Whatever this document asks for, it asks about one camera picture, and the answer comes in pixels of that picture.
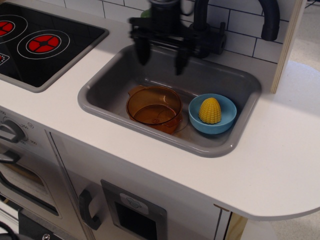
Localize grey dispenser panel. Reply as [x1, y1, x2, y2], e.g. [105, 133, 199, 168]
[100, 179, 168, 240]

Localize orange transparent pot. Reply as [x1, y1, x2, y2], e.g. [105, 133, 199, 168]
[126, 85, 183, 134]

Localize black toy stovetop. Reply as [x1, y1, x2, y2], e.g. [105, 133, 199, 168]
[0, 2, 109, 93]

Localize black toy faucet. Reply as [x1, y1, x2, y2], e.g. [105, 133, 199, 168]
[185, 0, 280, 59]

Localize toy oven door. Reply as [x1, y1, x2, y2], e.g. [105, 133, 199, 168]
[0, 143, 59, 216]

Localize grey oven door handle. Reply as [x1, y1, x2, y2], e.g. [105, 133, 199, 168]
[0, 146, 21, 164]

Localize light blue bowl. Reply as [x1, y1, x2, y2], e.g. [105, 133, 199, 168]
[188, 93, 237, 135]

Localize yellow toy corn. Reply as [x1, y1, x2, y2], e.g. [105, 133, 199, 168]
[198, 97, 222, 124]

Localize grey sink basin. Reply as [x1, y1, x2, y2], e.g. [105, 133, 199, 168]
[78, 45, 262, 158]

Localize wooden side panel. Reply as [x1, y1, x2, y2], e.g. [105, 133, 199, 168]
[270, 0, 307, 94]

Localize black cable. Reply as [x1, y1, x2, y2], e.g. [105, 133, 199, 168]
[0, 221, 18, 240]

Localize green toy bell pepper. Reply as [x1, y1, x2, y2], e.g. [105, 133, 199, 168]
[140, 8, 152, 18]

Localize black cabinet door handle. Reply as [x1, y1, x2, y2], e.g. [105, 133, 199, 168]
[78, 189, 102, 231]

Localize grey oven knob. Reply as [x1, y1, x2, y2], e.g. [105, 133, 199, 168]
[0, 120, 26, 143]

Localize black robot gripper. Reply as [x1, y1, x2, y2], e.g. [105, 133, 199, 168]
[129, 7, 200, 76]

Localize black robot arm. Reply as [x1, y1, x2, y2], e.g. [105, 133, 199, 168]
[129, 0, 200, 75]

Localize white cabinet door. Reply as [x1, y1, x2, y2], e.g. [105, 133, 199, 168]
[51, 132, 229, 240]

